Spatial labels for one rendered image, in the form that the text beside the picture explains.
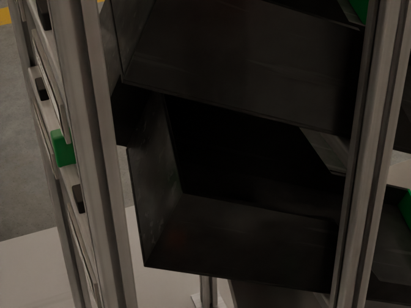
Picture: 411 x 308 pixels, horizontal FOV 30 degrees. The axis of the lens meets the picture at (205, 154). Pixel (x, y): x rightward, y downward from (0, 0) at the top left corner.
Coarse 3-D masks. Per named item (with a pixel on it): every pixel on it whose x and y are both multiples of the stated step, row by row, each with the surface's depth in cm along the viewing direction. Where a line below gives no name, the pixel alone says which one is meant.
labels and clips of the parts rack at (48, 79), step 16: (16, 0) 56; (48, 16) 46; (32, 32) 50; (48, 64) 47; (48, 80) 47; (48, 96) 68; (64, 112) 44; (64, 128) 45; (48, 144) 66; (64, 144) 60; (64, 160) 61; (80, 192) 57; (80, 208) 57; (80, 240) 58; (80, 256) 59; (96, 288) 55
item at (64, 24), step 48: (48, 0) 34; (96, 0) 34; (384, 0) 40; (96, 48) 35; (384, 48) 42; (96, 96) 37; (384, 96) 44; (96, 144) 39; (384, 144) 47; (96, 192) 41; (384, 192) 50; (96, 240) 43; (336, 288) 57
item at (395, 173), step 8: (408, 160) 128; (392, 168) 127; (400, 168) 127; (408, 168) 127; (392, 176) 126; (400, 176) 126; (408, 176) 126; (392, 184) 124; (400, 184) 124; (408, 184) 124
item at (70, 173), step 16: (32, 0) 50; (32, 16) 50; (48, 32) 47; (48, 48) 46; (32, 80) 71; (48, 112) 67; (48, 128) 65; (336, 144) 51; (64, 176) 61; (80, 224) 57; (96, 272) 53; (320, 304) 62
